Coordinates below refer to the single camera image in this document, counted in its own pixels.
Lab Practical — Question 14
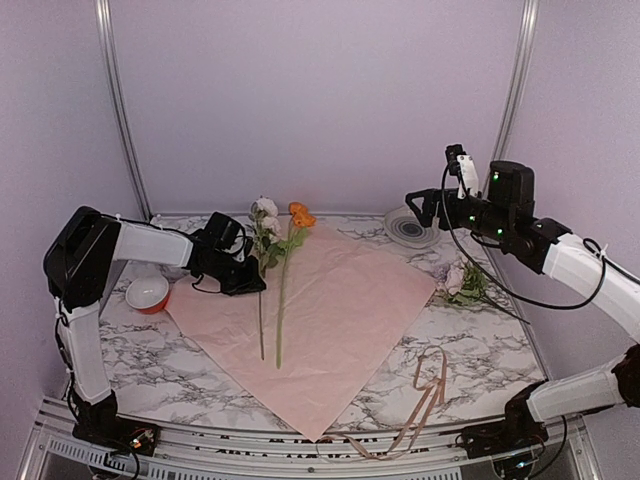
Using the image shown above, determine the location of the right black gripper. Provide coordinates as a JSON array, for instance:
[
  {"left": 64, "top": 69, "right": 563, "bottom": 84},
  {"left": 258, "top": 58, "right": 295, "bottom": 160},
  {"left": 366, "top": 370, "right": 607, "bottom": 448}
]
[{"left": 405, "top": 188, "right": 512, "bottom": 243}]

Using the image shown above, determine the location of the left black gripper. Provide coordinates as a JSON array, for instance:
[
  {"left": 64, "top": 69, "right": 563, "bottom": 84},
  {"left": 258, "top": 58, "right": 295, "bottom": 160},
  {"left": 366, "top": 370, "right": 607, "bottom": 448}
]
[{"left": 203, "top": 252, "right": 266, "bottom": 296}]

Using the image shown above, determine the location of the white rose fake flower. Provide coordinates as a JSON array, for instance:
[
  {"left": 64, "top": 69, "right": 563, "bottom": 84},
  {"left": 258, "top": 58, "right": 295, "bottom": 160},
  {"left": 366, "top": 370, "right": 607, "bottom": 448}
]
[{"left": 248, "top": 196, "right": 282, "bottom": 361}]

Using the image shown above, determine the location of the orange fake flower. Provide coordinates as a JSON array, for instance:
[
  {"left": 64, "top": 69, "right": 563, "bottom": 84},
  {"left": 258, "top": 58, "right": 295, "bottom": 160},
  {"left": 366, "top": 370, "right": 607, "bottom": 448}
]
[{"left": 275, "top": 202, "right": 317, "bottom": 369}]

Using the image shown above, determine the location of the lilac fake flower sprig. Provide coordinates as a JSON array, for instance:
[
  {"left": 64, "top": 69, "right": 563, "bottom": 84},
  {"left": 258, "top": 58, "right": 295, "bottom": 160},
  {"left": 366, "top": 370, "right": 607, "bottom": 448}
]
[{"left": 437, "top": 261, "right": 529, "bottom": 325}]

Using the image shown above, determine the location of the pink wrapping paper sheet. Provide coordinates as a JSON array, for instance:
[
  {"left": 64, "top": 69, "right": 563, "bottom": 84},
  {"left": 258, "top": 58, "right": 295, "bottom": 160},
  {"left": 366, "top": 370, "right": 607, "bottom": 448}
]
[{"left": 166, "top": 225, "right": 436, "bottom": 441}]

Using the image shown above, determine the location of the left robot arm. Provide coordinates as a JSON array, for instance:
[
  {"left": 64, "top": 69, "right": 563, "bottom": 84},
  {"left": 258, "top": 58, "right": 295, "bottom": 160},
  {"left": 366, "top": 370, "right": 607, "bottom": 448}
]
[{"left": 43, "top": 206, "right": 266, "bottom": 405}]

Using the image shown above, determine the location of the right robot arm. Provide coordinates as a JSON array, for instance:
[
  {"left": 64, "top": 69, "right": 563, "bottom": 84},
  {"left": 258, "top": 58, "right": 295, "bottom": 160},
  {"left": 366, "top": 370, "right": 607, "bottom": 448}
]
[{"left": 405, "top": 155, "right": 639, "bottom": 448}]

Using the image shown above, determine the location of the grey ringed plate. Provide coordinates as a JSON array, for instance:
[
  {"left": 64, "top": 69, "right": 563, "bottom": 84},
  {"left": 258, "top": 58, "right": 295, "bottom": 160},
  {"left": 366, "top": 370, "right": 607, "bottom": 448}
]
[{"left": 383, "top": 206, "right": 440, "bottom": 250}]

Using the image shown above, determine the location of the red and white bowl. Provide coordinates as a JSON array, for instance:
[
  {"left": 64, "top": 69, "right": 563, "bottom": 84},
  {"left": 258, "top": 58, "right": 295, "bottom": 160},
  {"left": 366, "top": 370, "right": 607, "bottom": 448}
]
[{"left": 125, "top": 275, "right": 170, "bottom": 315}]

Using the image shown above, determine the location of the tan ribbon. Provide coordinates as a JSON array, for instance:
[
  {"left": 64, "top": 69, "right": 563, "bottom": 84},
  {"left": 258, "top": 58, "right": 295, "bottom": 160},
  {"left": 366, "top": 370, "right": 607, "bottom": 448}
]
[{"left": 314, "top": 346, "right": 448, "bottom": 464}]

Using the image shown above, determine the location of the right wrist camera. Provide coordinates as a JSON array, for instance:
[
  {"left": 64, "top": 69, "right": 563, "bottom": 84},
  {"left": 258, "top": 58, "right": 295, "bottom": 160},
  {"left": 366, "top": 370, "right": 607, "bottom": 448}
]
[{"left": 445, "top": 144, "right": 481, "bottom": 199}]

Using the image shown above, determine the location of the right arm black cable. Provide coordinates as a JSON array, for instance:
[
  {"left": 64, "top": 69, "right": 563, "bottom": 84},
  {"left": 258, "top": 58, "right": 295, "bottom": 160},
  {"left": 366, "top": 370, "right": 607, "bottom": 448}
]
[{"left": 439, "top": 162, "right": 640, "bottom": 311}]

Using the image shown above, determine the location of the right aluminium frame post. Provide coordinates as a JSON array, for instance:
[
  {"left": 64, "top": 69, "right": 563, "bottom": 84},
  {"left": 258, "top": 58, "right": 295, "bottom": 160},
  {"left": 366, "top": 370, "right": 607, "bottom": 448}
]
[{"left": 491, "top": 0, "right": 540, "bottom": 160}]

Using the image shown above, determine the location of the aluminium frame post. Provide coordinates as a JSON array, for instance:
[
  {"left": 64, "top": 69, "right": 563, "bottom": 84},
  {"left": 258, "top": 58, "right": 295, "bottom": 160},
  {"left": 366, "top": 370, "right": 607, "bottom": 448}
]
[
  {"left": 94, "top": 0, "right": 153, "bottom": 220},
  {"left": 491, "top": 0, "right": 540, "bottom": 160}
]

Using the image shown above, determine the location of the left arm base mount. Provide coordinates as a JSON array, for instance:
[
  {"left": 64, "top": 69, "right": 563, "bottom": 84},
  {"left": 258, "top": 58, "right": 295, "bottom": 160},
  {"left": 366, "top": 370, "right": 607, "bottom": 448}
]
[{"left": 68, "top": 391, "right": 160, "bottom": 456}]

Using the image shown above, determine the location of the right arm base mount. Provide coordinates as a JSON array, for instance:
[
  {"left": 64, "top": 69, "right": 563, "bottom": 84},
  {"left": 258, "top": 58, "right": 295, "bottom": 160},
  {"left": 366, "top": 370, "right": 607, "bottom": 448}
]
[{"left": 456, "top": 396, "right": 549, "bottom": 459}]

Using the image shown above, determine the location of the left aluminium frame post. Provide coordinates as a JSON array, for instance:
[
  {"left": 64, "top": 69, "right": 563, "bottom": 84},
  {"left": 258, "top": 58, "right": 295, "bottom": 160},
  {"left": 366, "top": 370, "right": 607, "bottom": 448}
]
[{"left": 94, "top": 0, "right": 153, "bottom": 220}]

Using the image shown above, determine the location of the front aluminium rail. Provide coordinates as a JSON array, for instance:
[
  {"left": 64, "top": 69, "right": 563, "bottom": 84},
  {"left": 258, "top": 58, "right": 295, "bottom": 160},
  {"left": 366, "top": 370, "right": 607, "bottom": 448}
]
[{"left": 17, "top": 398, "right": 603, "bottom": 479}]

